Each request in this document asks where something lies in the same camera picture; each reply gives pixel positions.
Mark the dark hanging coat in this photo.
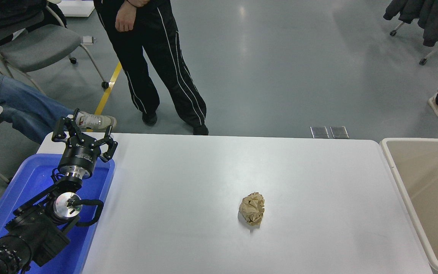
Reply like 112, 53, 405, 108
383, 0, 438, 47

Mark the standing person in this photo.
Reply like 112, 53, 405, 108
94, 0, 209, 136

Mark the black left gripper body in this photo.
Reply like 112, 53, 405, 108
57, 140, 102, 173

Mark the grey office chair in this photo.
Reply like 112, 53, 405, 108
0, 4, 109, 96

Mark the wheeled chair under coat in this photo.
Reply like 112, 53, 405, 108
389, 21, 438, 66

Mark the metal floor outlet plate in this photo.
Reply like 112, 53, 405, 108
310, 126, 330, 139
330, 126, 349, 139

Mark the large pale plastic bin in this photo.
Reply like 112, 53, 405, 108
379, 138, 438, 274

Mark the white flat board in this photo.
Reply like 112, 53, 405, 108
57, 0, 96, 18

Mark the seated person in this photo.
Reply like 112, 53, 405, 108
0, 22, 117, 144

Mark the crumpled tan paper ball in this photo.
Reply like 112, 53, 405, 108
239, 192, 265, 226

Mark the dark jacket on grey chair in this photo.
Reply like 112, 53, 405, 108
0, 0, 67, 40

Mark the blue plastic tray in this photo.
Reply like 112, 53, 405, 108
0, 153, 115, 274

